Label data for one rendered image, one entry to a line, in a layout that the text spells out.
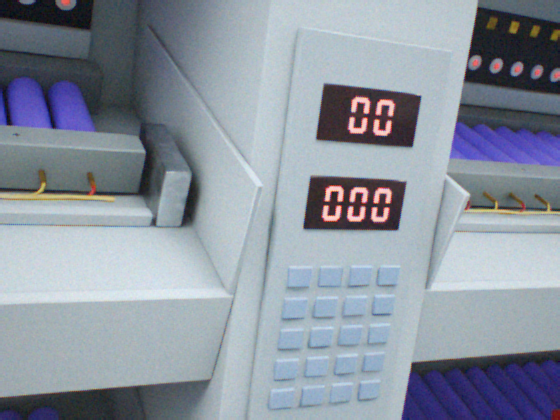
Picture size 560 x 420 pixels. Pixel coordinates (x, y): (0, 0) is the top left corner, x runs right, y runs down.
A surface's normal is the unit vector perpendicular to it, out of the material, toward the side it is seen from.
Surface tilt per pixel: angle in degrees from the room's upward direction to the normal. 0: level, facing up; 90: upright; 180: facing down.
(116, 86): 90
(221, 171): 90
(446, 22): 90
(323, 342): 90
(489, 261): 17
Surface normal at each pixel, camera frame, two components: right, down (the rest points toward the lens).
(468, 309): 0.36, 0.51
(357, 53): 0.42, 0.25
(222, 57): -0.90, -0.03
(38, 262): 0.25, -0.86
